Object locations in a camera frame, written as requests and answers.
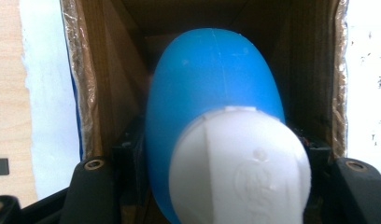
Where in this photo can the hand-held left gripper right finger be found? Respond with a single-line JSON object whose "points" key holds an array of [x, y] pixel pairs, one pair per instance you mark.
{"points": [[316, 161]]}

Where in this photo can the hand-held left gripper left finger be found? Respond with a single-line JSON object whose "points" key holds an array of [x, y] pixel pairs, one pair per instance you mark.
{"points": [[131, 161]]}

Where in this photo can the brown cardboard box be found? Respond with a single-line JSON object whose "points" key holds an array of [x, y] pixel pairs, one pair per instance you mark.
{"points": [[98, 77]]}

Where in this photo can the blue bottle with white cap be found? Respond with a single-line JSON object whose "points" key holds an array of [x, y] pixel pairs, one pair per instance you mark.
{"points": [[210, 93]]}

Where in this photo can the small dark rectangular tag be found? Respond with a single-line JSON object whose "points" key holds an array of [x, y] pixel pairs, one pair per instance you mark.
{"points": [[0, 166]]}

